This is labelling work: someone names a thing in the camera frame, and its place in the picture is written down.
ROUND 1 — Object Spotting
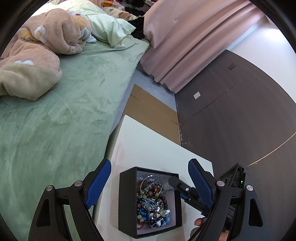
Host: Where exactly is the silver bangle ring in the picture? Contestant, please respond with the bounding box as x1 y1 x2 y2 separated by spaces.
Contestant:
140 174 164 193

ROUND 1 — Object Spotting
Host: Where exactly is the green bed sheet mattress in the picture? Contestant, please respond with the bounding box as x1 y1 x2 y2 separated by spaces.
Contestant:
1 36 149 240

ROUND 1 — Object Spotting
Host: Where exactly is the dark multicolour bead bracelet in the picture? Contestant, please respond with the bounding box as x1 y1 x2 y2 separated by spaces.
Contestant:
136 180 171 229

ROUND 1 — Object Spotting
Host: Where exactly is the blue bead bracelet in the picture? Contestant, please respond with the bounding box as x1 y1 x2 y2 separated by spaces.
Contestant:
137 203 172 229

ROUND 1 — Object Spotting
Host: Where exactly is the pale green pillow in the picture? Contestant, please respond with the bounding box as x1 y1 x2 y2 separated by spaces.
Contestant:
71 1 136 48

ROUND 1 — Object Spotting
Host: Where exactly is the peach fleece blanket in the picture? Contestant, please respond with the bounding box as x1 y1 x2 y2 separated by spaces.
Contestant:
1 9 96 101

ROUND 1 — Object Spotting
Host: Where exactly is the dark brown wardrobe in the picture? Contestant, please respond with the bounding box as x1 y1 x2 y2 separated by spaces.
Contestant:
174 49 296 186

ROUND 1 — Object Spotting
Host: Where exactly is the white square table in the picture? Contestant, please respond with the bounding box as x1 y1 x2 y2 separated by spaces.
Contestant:
93 115 213 240

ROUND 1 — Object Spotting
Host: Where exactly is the pink curtain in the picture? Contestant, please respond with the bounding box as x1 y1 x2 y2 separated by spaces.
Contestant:
140 0 265 93

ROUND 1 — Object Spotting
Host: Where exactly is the flat brown cardboard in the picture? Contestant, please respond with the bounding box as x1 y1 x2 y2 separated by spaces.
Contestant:
122 85 181 145

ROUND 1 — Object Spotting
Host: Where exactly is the black jewelry box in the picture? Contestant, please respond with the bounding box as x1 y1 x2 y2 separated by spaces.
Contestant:
118 167 182 238

